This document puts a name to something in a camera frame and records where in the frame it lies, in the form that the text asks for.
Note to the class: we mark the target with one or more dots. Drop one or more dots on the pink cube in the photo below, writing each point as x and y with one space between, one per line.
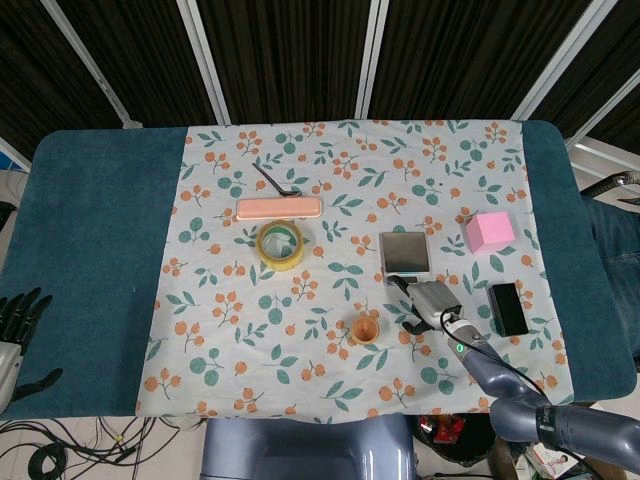
490 234

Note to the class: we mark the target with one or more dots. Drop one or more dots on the white partition frame post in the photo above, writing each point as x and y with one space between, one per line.
205 60
575 55
90 62
372 57

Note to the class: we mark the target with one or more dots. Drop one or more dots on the red snack package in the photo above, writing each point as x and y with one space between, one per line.
446 431

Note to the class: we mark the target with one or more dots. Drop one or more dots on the pink oblong case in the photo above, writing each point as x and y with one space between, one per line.
280 208

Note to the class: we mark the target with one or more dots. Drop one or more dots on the silver digital kitchen scale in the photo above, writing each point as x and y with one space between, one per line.
404 252

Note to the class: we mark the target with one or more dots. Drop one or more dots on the small orange cup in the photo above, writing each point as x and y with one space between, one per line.
364 329

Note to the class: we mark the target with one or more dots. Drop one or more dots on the blue-grey robot torso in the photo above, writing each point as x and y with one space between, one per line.
305 450

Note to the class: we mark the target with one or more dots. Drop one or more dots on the teal table cover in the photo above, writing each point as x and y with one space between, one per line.
95 250

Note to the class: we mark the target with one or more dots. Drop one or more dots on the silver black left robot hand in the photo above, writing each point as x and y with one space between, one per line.
10 360

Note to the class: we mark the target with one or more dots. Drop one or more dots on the black ribbed partition panel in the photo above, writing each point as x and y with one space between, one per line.
465 55
287 55
145 55

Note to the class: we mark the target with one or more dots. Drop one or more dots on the blue denim cloth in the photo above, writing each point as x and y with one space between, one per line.
615 260

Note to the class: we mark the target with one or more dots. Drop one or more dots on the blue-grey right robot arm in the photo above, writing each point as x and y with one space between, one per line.
515 405

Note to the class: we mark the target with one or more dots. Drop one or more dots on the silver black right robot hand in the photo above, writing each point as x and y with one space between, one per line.
432 300

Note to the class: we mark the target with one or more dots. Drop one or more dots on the yellow tape roll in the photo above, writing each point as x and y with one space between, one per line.
281 257

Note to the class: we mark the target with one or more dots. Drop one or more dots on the floral white tablecloth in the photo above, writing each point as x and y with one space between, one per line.
320 300

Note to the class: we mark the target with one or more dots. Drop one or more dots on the black rectangular box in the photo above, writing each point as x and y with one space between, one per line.
508 309

